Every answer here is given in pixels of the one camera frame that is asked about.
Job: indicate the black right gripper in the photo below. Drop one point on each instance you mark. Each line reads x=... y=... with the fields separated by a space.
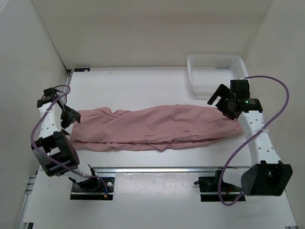
x=223 y=91

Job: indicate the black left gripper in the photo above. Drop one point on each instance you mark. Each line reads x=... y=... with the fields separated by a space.
x=73 y=115

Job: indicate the pink trousers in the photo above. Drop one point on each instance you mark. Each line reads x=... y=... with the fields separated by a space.
x=156 y=128

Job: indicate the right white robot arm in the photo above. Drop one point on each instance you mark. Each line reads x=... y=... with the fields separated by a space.
x=268 y=175

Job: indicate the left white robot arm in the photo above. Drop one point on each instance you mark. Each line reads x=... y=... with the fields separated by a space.
x=50 y=144

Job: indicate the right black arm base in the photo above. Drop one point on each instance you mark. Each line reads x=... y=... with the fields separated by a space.
x=208 y=187

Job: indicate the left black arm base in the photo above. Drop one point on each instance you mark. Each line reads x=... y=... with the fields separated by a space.
x=94 y=189

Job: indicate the white plastic basket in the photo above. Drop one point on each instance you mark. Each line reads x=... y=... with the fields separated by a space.
x=207 y=71

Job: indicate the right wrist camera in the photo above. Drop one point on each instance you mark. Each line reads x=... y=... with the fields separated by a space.
x=239 y=89

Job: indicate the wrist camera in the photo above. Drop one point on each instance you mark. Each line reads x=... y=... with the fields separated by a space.
x=239 y=89
x=50 y=94

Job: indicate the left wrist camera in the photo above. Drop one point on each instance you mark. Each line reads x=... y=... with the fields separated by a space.
x=50 y=94

